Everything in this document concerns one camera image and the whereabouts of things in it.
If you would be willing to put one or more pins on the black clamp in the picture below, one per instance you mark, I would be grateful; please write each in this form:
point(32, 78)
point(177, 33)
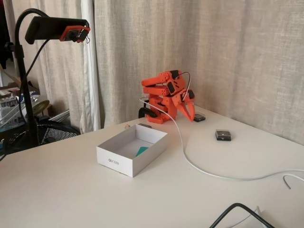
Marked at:
point(146, 111)

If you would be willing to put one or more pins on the black floor fan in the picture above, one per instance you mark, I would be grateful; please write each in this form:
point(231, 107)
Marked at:
point(59, 133)

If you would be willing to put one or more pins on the green cube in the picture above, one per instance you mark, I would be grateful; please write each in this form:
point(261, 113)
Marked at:
point(142, 151)

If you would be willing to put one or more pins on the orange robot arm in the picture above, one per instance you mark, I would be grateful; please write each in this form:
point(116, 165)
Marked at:
point(154, 82)

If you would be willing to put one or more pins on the beige linen curtain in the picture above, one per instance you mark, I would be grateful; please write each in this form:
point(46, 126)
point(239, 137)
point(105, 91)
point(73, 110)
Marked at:
point(213, 35)

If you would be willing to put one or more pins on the cardboard box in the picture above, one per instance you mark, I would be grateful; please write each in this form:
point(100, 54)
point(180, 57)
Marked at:
point(12, 86)

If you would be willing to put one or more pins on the black camera holder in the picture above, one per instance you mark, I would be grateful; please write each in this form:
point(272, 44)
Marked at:
point(47, 26)

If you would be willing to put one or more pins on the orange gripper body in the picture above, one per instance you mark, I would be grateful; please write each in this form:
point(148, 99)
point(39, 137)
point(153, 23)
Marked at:
point(179, 102)

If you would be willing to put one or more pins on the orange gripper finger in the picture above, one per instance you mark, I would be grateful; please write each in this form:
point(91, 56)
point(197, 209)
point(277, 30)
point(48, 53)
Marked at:
point(192, 107)
point(184, 109)

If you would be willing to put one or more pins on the small black plastic box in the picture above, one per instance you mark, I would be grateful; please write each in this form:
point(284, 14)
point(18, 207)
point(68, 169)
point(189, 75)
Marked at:
point(200, 118)
point(223, 135)

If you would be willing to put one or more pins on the crumpled paper ball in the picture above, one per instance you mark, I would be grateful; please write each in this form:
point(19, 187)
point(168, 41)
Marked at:
point(127, 126)

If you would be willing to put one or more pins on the black gooseneck stand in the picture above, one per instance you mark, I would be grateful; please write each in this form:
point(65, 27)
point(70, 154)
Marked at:
point(29, 107)

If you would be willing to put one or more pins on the orange camera mount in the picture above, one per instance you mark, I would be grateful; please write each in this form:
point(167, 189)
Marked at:
point(62, 36)

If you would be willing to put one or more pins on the white cardboard box bin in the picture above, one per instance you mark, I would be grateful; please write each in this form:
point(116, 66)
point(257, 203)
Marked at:
point(118, 161)

